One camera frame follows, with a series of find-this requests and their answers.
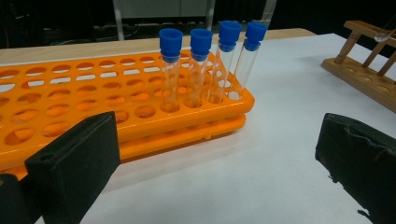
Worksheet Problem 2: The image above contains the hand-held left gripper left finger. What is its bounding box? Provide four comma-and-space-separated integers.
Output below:
24, 110, 122, 224

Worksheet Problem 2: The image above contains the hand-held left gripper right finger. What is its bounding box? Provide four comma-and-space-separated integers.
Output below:
314, 112, 396, 224

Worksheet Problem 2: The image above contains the wooden test tube rack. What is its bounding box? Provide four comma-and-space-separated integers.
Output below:
320, 20, 396, 114

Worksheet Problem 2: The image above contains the orange plastic test tube rack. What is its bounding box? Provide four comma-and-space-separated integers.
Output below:
0, 49, 256, 181

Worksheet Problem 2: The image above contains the white table sheet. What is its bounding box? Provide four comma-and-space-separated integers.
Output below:
34, 32, 396, 224

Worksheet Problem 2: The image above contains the white metal frame desk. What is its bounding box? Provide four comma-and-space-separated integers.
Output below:
112, 0, 217, 42

